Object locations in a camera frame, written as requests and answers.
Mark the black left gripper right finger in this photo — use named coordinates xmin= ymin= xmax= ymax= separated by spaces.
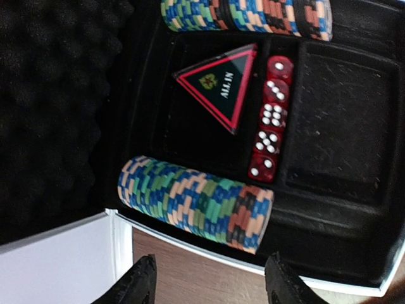
xmin=265 ymin=253 xmax=327 ymax=304

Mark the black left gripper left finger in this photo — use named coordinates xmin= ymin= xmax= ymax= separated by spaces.
xmin=101 ymin=255 xmax=157 ymax=304

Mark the poker chip row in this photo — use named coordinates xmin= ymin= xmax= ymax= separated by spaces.
xmin=160 ymin=0 xmax=333 ymax=41
xmin=117 ymin=156 xmax=274 ymax=254

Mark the red translucent die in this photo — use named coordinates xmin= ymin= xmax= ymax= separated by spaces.
xmin=263 ymin=79 xmax=290 ymax=104
xmin=259 ymin=103 xmax=288 ymax=132
xmin=247 ymin=153 xmax=278 ymax=183
xmin=267 ymin=55 xmax=294 ymax=81
xmin=253 ymin=130 xmax=283 ymax=156

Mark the aluminium poker chip case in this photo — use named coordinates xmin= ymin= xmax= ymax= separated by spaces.
xmin=1 ymin=1 xmax=404 ymax=296

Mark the black all-in triangle plaque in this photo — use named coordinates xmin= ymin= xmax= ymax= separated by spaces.
xmin=173 ymin=44 xmax=258 ymax=134

